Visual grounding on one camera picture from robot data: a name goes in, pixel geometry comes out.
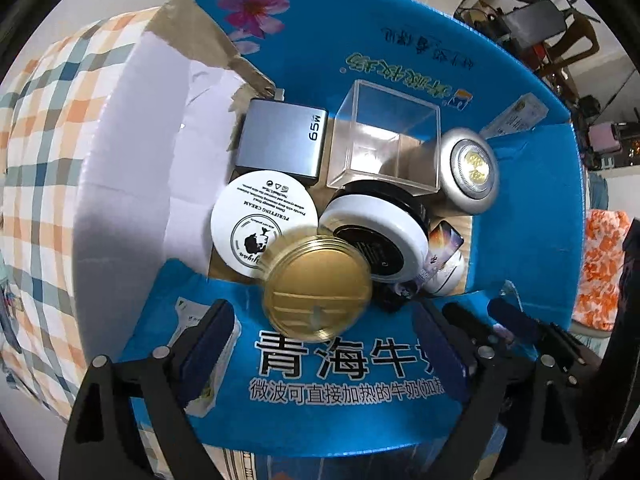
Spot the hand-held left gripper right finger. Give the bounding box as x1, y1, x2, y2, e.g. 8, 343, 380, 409
412, 302, 586, 480

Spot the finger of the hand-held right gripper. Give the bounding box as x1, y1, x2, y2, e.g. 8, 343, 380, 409
442, 302, 483, 356
487, 298, 588, 361

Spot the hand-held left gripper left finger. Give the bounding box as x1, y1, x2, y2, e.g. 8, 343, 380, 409
60, 299, 236, 480

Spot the white earbud case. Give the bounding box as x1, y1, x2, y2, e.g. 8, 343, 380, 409
424, 252, 468, 297

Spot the small phone picture packet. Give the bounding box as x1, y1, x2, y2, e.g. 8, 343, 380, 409
375, 220, 466, 313

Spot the blue cardboard box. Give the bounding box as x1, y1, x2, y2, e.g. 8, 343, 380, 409
75, 0, 586, 461

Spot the black and white round jar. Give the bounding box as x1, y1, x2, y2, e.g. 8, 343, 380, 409
318, 182, 431, 283

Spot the gold round tin lid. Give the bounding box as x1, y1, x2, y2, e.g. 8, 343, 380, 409
263, 237, 373, 337

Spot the white round cream jar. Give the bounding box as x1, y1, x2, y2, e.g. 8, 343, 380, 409
210, 170, 319, 278

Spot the silver round push light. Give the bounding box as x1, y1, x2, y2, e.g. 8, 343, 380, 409
385, 127, 500, 216

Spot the clear acrylic box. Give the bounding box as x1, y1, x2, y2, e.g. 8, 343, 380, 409
326, 80, 443, 196

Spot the white charger adapter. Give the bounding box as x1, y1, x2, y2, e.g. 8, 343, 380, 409
234, 89, 329, 182

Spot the orange floral blanket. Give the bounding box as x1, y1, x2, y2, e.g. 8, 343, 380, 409
571, 209, 632, 332

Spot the pink suitcase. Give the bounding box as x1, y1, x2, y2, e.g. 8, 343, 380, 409
587, 122, 626, 157

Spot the checked orange blue blanket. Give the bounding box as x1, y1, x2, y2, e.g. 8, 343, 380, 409
0, 12, 166, 421

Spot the brown wooden chair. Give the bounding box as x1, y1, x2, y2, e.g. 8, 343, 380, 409
562, 10, 602, 78

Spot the black weight bench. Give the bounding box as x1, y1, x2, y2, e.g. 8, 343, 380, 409
457, 0, 581, 63

